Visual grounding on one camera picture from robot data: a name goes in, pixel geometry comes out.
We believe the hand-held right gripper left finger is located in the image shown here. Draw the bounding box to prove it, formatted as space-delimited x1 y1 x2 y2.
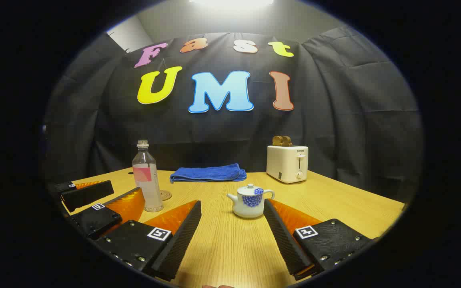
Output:
94 200 202 282

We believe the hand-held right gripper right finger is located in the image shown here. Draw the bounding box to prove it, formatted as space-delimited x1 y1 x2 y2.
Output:
263 198 379 280

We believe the white blue-flowered teacup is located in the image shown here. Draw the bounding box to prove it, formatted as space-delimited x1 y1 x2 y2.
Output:
226 188 275 219

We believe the clear plastic water bottle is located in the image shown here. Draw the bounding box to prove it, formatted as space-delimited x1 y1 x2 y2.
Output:
132 139 164 212

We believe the blue folded towel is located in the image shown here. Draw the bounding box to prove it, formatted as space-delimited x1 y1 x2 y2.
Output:
169 163 247 184

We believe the white toaster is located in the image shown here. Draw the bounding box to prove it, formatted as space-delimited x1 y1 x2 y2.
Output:
266 145 309 184

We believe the ceiling light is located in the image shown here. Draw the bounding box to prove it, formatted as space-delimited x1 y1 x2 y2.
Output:
188 0 275 9

